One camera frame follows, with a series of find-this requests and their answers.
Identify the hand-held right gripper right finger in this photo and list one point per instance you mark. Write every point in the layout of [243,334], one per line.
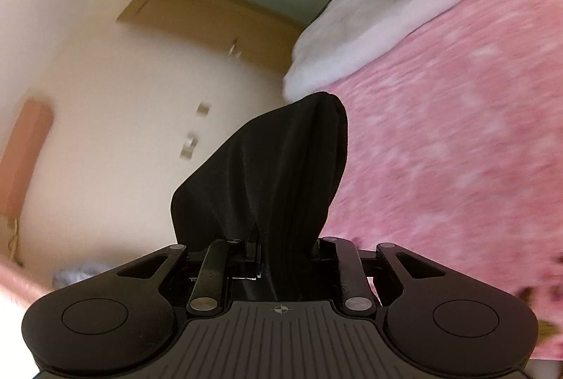
[347,269]

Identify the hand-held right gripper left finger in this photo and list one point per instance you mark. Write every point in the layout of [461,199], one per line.
[248,260]

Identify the black pants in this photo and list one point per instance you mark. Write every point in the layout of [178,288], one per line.
[272,176]

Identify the pink rose blanket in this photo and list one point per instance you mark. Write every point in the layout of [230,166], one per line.
[462,119]

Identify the striped lilac duvet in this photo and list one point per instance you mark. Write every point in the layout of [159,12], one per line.
[352,31]

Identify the salmon padded panel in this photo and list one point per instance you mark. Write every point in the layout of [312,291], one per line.
[26,154]

